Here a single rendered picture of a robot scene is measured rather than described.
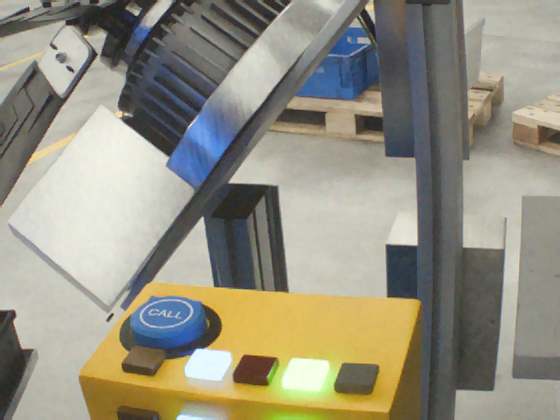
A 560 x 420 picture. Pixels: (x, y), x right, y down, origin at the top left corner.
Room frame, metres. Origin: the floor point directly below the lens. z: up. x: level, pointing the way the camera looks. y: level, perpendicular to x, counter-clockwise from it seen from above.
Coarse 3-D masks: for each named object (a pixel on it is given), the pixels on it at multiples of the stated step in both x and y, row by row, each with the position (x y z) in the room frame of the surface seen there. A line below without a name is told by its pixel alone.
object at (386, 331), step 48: (144, 288) 0.41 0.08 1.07; (192, 288) 0.40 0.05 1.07; (240, 336) 0.35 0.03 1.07; (288, 336) 0.35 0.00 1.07; (336, 336) 0.34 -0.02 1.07; (384, 336) 0.34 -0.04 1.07; (96, 384) 0.32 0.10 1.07; (144, 384) 0.31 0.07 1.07; (192, 384) 0.31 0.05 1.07; (240, 384) 0.31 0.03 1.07; (384, 384) 0.30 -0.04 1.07
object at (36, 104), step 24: (24, 72) 0.90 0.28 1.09; (24, 96) 0.86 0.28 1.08; (48, 96) 0.83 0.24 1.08; (0, 120) 0.88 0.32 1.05; (24, 120) 0.84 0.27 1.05; (48, 120) 0.81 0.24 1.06; (0, 144) 0.84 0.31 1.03; (24, 144) 0.81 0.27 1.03; (0, 168) 0.82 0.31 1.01; (0, 192) 0.79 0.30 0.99
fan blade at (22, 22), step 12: (24, 12) 0.75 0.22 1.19; (36, 12) 0.73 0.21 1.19; (48, 12) 0.72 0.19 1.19; (60, 12) 0.70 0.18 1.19; (72, 12) 0.69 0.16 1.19; (84, 12) 0.69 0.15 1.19; (0, 24) 0.69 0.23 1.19; (12, 24) 0.54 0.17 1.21; (24, 24) 0.56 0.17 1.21; (36, 24) 0.58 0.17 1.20; (48, 24) 0.61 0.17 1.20; (0, 36) 0.56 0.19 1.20
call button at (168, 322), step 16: (144, 304) 0.37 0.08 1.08; (160, 304) 0.37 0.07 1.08; (176, 304) 0.37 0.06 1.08; (192, 304) 0.37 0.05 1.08; (144, 320) 0.36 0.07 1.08; (160, 320) 0.35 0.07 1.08; (176, 320) 0.35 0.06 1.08; (192, 320) 0.35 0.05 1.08; (144, 336) 0.34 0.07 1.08; (160, 336) 0.34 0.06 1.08; (176, 336) 0.34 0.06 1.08; (192, 336) 0.35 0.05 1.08
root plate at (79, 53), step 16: (64, 32) 0.89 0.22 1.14; (48, 48) 0.89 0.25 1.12; (64, 48) 0.87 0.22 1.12; (80, 48) 0.85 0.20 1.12; (48, 64) 0.88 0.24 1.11; (64, 64) 0.85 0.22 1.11; (80, 64) 0.83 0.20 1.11; (48, 80) 0.86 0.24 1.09; (64, 80) 0.84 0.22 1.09; (64, 96) 0.82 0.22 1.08
